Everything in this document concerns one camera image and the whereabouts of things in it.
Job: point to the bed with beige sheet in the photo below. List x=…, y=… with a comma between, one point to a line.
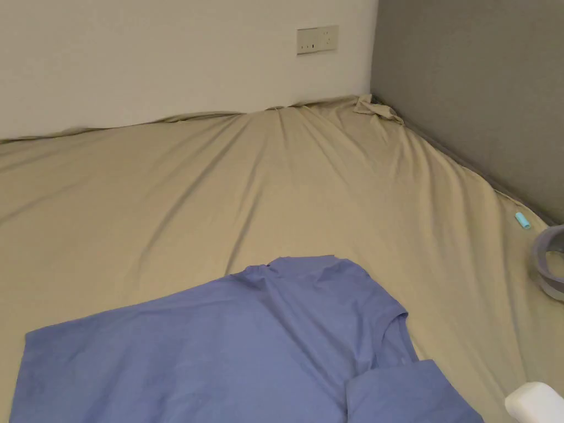
x=264, y=185

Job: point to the wall socket panel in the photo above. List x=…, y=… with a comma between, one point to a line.
x=317, y=39

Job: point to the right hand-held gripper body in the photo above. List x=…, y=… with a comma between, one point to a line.
x=535, y=403

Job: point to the small light blue tube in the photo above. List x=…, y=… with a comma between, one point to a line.
x=522, y=220

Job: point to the blue shirt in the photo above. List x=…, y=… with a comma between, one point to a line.
x=211, y=352

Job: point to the grey padded headboard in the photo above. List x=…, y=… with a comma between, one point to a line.
x=476, y=88

